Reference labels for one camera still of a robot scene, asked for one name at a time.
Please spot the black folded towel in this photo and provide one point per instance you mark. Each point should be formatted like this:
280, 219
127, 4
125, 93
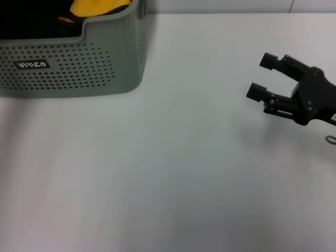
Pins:
31, 21

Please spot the yellow towel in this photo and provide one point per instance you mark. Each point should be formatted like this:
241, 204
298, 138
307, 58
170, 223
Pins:
92, 8

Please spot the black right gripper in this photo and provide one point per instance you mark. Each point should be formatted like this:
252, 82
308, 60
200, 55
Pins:
317, 97

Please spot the grey-green perforated storage box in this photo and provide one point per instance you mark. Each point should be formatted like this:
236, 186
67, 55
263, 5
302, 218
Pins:
65, 73

